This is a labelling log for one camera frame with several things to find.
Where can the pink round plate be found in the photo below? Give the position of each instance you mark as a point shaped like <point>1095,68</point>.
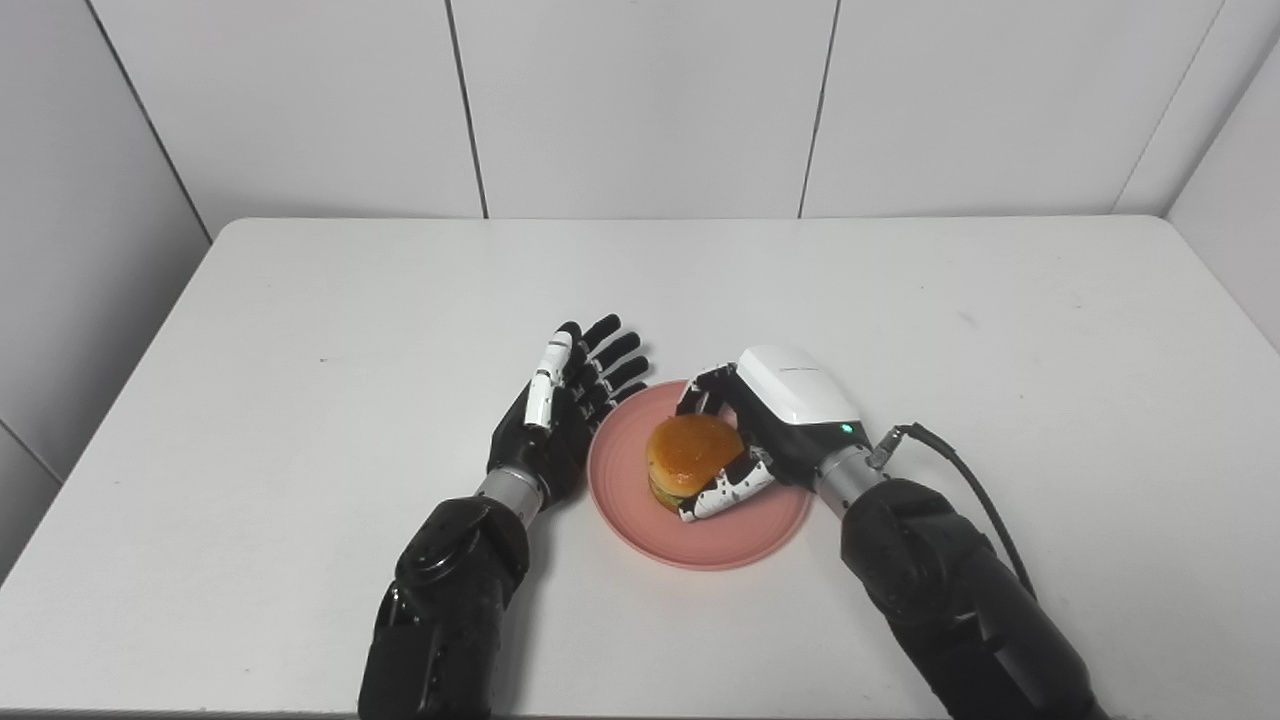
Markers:
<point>720,545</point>

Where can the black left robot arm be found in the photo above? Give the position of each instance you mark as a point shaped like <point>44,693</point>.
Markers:
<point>440,610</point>

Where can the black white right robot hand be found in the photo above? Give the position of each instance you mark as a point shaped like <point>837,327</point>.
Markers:
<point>800,400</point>

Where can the toy hamburger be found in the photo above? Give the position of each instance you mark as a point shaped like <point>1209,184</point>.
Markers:
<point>690,450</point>

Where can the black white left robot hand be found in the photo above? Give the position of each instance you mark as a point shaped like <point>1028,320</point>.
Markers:
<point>545,445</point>

